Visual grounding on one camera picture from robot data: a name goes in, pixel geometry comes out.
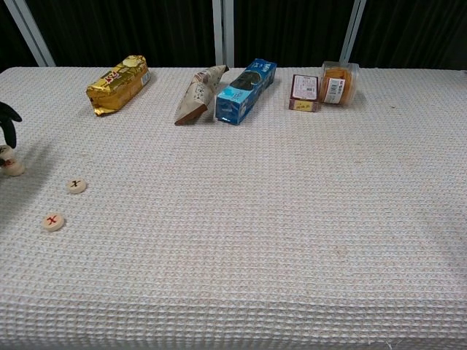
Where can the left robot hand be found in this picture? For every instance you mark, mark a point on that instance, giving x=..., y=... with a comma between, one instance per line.
x=9, y=120

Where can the black curtain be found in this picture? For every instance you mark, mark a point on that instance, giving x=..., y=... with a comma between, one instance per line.
x=9, y=36
x=412, y=33
x=127, y=29
x=292, y=29

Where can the gold snack bag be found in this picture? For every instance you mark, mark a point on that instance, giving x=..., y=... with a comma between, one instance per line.
x=116, y=85

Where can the beige brown snack packet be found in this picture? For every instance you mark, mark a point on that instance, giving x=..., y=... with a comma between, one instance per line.
x=197, y=96

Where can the blue cookie box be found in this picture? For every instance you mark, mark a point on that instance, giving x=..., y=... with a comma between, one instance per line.
x=241, y=95

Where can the beige waffle table cloth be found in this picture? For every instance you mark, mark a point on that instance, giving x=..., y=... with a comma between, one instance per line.
x=255, y=218

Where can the small maroon box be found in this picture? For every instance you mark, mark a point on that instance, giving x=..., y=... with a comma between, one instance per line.
x=304, y=89

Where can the clear tub orange cookies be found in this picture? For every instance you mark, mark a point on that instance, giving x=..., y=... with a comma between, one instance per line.
x=339, y=85

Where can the aluminium frame post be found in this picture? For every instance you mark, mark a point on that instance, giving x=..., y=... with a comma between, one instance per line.
x=31, y=36
x=222, y=33
x=352, y=29

